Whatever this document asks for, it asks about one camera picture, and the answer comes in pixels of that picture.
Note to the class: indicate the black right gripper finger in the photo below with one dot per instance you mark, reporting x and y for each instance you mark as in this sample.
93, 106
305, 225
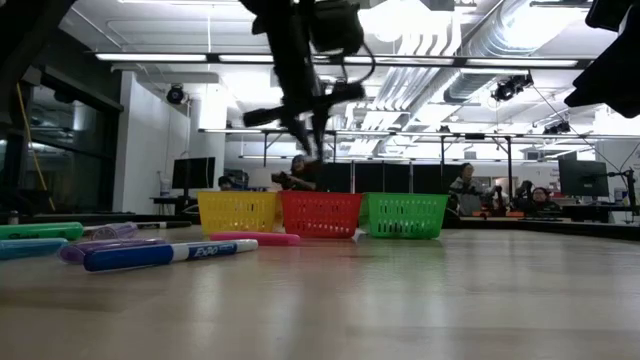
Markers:
610, 80
607, 12

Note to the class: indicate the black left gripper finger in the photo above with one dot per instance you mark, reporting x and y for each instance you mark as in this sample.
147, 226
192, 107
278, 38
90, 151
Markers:
299, 135
321, 132

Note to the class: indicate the white marker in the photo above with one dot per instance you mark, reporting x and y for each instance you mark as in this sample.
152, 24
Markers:
165, 225

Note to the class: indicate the blue Expo marker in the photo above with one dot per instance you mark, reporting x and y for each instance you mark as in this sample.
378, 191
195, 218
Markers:
150, 256

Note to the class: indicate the lavender Sharpie highlighter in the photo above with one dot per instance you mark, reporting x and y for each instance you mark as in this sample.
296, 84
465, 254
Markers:
114, 231

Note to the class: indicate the green Sharpie highlighter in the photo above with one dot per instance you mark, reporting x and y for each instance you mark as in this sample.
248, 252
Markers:
42, 231

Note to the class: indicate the person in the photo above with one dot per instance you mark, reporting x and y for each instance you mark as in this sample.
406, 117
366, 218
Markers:
537, 200
302, 177
226, 183
466, 192

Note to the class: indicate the black partition panels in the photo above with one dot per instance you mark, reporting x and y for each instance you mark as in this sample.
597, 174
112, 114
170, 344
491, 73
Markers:
380, 177

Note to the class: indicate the red plastic basket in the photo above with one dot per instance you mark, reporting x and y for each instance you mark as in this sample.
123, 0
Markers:
320, 215

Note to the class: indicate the yellow plastic basket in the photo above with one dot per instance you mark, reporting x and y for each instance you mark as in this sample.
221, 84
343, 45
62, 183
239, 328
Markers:
237, 212

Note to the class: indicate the black computer monitor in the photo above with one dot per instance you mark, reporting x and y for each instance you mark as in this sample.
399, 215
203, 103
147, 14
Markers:
582, 177
193, 172

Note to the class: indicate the pink highlighter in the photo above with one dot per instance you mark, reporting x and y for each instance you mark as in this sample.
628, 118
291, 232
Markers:
255, 238

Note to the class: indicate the green plastic basket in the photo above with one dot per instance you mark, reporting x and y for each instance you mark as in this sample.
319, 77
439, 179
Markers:
402, 215

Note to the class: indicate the black overhead light beam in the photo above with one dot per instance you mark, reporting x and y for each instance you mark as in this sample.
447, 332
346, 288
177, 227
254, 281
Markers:
150, 57

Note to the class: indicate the dark purple marker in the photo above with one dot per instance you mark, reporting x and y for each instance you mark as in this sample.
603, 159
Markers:
110, 246

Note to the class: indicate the thin yellow pole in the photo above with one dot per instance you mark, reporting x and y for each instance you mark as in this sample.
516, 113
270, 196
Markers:
37, 150

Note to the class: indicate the dark teal highlighter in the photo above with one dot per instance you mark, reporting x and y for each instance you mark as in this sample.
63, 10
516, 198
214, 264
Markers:
30, 248

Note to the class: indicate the small white bottle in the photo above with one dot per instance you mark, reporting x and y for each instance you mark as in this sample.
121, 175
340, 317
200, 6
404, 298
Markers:
13, 217

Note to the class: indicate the black ceiling-mounted camera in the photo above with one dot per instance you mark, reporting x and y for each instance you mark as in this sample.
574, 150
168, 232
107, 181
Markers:
557, 127
175, 94
510, 87

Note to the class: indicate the black background workstation frame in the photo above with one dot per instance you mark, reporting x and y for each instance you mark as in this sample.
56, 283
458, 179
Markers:
400, 134

